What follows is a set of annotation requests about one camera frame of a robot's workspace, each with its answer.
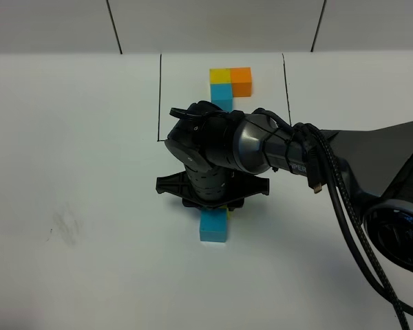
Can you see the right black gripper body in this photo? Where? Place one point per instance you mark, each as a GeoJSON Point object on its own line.
{"type": "Point", "coordinates": [217, 188]}

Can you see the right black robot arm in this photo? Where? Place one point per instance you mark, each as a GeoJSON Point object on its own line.
{"type": "Point", "coordinates": [226, 153]}

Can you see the blue template cube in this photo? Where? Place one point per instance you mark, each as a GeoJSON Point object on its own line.
{"type": "Point", "coordinates": [222, 96]}

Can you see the yellow template cube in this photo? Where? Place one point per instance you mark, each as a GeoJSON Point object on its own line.
{"type": "Point", "coordinates": [219, 76]}

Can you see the orange template cube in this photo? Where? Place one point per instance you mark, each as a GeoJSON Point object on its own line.
{"type": "Point", "coordinates": [241, 81]}

